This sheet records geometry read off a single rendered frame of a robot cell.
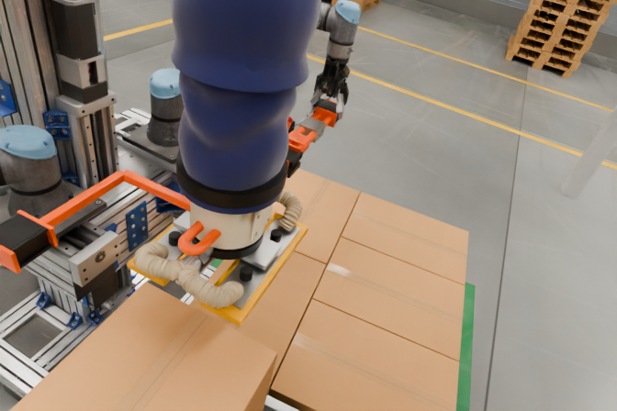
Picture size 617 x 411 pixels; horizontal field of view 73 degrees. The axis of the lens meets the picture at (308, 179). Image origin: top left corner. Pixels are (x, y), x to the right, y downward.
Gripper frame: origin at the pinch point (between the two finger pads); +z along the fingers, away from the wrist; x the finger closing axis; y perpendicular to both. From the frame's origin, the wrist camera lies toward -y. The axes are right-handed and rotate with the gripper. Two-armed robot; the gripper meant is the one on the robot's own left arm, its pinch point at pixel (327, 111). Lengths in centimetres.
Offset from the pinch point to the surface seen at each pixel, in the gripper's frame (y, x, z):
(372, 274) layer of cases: -10, 34, 71
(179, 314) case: 71, -4, 31
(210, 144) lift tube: 70, 3, -22
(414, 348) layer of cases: 15, 59, 71
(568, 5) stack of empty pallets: -638, 129, 27
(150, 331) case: 78, -6, 31
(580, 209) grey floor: -240, 167, 126
